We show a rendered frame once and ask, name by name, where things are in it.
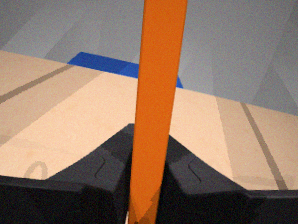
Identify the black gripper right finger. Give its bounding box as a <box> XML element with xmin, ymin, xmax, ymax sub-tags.
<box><xmin>156</xmin><ymin>135</ymin><xmax>298</xmax><ymax>224</ymax></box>

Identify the orange handle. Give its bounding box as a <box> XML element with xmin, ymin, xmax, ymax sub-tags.
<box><xmin>128</xmin><ymin>0</ymin><xmax>188</xmax><ymax>224</ymax></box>

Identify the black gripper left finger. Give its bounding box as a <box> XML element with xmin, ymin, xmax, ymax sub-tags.
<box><xmin>0</xmin><ymin>123</ymin><xmax>134</xmax><ymax>224</ymax></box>

